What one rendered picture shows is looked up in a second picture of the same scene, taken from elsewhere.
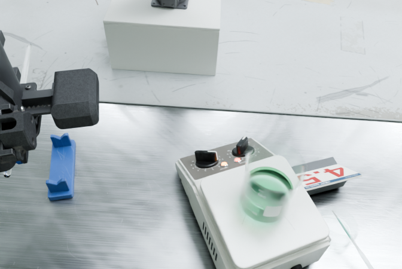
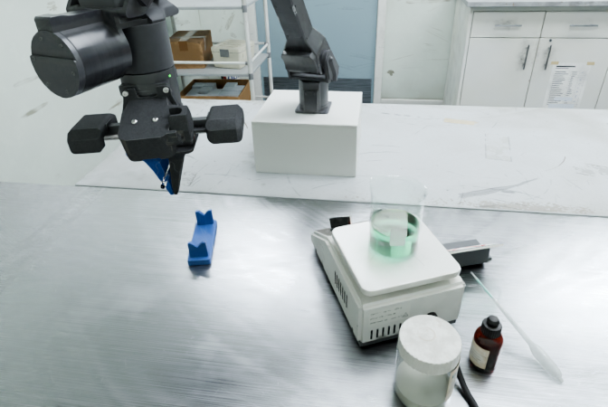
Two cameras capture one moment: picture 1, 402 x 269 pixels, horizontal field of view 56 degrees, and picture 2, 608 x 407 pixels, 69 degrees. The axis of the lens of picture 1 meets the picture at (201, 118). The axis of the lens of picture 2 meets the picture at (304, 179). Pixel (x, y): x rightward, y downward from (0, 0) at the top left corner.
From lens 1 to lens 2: 22 cm
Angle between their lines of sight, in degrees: 20
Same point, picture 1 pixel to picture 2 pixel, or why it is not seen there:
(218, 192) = (348, 237)
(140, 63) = (283, 165)
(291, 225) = (420, 262)
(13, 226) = (152, 283)
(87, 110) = (233, 125)
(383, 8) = (530, 127)
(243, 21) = (384, 137)
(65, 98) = (217, 117)
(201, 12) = (340, 116)
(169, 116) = (308, 206)
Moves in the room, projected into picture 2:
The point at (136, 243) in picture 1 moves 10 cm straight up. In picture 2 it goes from (269, 301) to (262, 241)
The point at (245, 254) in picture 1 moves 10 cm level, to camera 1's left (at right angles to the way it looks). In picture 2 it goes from (373, 280) to (282, 274)
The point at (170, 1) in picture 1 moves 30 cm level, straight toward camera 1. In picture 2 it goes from (312, 106) to (308, 190)
